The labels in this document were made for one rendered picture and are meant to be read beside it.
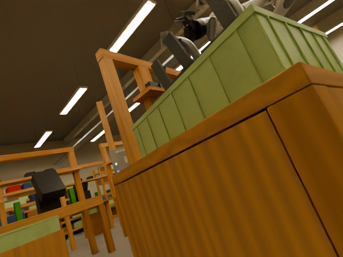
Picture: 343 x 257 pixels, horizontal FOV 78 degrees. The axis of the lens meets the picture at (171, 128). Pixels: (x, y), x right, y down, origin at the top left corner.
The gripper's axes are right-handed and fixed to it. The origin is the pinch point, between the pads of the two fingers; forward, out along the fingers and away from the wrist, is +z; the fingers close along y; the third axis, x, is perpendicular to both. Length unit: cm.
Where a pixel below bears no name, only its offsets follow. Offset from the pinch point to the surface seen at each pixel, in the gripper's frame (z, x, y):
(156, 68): 5.5, -7.1, -11.8
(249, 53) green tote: 22.9, 35.5, 2.4
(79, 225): -79, -650, -830
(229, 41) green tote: 21.1, 30.2, 4.0
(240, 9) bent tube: 2.3, 23.9, 8.4
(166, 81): 6.2, -2.0, -16.2
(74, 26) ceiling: -205, -447, -42
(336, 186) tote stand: 40, 55, -8
